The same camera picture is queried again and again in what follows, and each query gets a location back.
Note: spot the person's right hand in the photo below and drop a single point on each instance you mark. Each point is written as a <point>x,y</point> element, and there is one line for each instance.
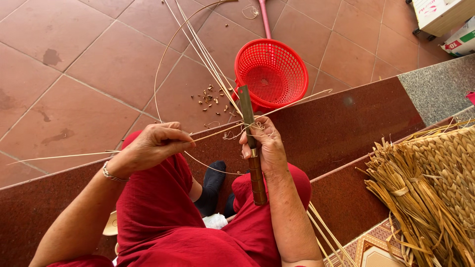
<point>271,148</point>

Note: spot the person's left hand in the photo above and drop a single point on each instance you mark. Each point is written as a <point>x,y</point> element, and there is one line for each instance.
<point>148,146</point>

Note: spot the long pale rattan strip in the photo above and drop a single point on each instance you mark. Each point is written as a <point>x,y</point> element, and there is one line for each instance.
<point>74,154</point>

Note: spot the person's black sock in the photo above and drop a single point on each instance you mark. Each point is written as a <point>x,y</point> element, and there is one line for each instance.
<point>211,185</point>
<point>230,206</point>

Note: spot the red plastic perforated basket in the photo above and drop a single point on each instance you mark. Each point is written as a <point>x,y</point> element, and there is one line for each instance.
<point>272,74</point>

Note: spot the scattered rattan scraps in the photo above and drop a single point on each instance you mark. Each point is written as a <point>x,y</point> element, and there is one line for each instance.
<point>211,98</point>

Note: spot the beige rounded seat edge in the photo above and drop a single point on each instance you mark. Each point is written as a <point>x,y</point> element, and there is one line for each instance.
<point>111,224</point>

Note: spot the white crumpled cloth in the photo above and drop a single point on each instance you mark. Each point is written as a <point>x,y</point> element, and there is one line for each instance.
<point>215,221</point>

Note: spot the curved thin rattan strip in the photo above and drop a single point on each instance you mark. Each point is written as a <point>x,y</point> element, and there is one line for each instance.
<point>163,55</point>

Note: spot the loose rattan strips bunch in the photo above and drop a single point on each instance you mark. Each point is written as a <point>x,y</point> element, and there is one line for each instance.
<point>326,233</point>

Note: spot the bundle of thin rattan strips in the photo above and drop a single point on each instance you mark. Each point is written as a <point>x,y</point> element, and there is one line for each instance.
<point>204,55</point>

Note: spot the small tangle of fibre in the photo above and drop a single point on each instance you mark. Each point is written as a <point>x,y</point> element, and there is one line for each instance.
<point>251,11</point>

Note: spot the patterned floor mat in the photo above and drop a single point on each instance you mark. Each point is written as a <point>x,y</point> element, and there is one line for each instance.
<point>371,248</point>

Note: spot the woven straw mat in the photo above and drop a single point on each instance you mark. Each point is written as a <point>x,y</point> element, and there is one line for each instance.
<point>434,185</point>

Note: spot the small pink object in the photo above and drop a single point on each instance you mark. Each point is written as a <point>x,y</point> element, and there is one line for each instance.
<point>471,97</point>

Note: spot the white box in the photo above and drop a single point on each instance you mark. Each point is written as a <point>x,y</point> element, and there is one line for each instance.
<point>441,13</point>

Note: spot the white printed sack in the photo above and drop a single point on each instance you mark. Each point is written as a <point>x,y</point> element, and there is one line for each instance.
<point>462,40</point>

